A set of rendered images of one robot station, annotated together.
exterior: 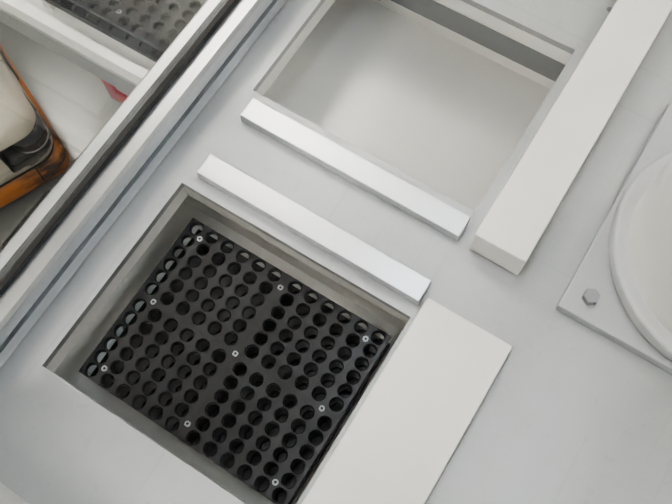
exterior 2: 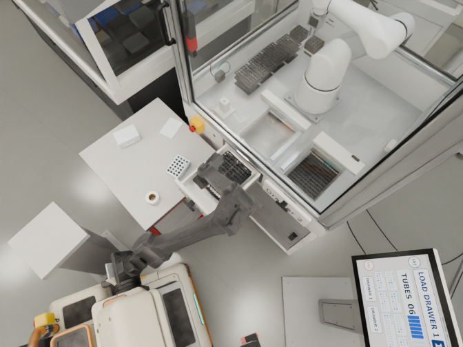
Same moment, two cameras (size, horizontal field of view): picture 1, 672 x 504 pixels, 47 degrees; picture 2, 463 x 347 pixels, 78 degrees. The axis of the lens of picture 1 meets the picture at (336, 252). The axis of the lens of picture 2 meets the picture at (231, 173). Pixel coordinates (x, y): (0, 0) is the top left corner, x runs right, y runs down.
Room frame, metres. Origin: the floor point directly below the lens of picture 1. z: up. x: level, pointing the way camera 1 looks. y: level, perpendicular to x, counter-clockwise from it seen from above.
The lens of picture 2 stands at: (0.50, 0.73, 2.23)
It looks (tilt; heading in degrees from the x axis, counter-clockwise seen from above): 67 degrees down; 277
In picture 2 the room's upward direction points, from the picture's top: 3 degrees clockwise
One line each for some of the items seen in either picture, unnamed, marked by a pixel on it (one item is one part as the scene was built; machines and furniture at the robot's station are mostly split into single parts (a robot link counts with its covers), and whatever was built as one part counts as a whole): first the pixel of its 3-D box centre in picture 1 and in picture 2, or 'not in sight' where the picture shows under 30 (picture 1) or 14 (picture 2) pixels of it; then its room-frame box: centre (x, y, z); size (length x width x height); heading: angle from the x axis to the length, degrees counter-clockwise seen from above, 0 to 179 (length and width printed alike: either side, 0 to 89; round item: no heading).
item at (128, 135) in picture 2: not in sight; (127, 136); (1.22, -0.01, 0.79); 0.13 x 0.09 x 0.05; 40
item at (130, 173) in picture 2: not in sight; (165, 181); (1.05, 0.08, 0.38); 0.62 x 0.58 x 0.76; 144
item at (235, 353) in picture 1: (240, 361); not in sight; (0.17, 0.10, 0.87); 0.22 x 0.18 x 0.06; 54
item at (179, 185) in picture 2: not in sight; (195, 202); (0.72, 0.34, 0.87); 0.29 x 0.02 x 0.11; 144
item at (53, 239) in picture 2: not in sight; (82, 249); (1.44, 0.62, 0.38); 0.30 x 0.30 x 0.76; 61
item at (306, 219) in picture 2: not in sight; (285, 202); (0.28, 0.26, 0.87); 0.29 x 0.02 x 0.11; 144
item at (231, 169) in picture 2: not in sight; (224, 176); (0.61, 0.17, 0.87); 0.22 x 0.18 x 0.06; 54
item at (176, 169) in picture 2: not in sight; (178, 167); (0.88, 0.13, 0.78); 0.12 x 0.08 x 0.04; 69
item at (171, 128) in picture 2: not in sight; (171, 128); (0.99, -0.12, 0.77); 0.13 x 0.09 x 0.02; 72
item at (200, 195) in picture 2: not in sight; (225, 175); (0.60, 0.17, 0.86); 0.40 x 0.26 x 0.06; 54
